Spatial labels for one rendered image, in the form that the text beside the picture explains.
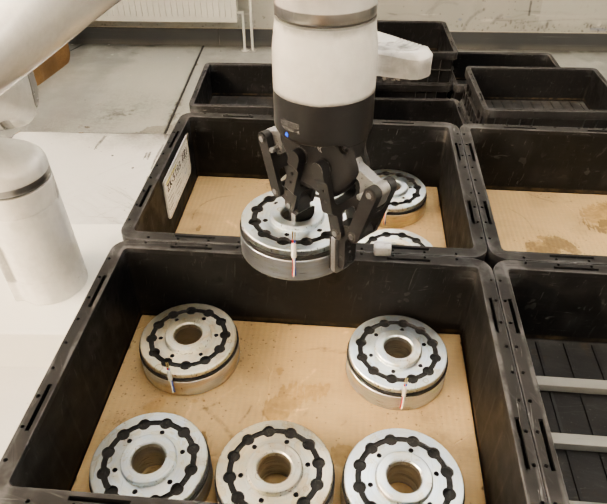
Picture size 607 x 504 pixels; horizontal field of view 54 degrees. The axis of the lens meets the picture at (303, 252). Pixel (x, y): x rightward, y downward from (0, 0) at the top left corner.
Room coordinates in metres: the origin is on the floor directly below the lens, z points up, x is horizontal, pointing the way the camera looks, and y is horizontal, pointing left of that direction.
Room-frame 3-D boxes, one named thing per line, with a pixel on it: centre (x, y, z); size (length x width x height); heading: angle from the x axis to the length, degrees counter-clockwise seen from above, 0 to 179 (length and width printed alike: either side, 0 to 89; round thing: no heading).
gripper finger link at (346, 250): (0.38, -0.04, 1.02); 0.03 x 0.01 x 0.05; 43
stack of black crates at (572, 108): (1.63, -0.69, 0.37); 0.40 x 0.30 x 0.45; 88
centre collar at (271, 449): (0.28, 0.02, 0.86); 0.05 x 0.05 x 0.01
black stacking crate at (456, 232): (0.64, -0.01, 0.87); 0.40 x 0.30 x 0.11; 85
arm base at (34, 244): (0.61, 0.35, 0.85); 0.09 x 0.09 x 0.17; 9
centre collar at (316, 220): (0.43, 0.01, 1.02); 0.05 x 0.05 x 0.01
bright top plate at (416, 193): (0.71, -0.12, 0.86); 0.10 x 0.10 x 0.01
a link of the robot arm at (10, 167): (0.61, 0.35, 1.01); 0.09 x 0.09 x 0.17; 17
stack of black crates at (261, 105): (1.65, 0.11, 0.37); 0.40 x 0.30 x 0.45; 88
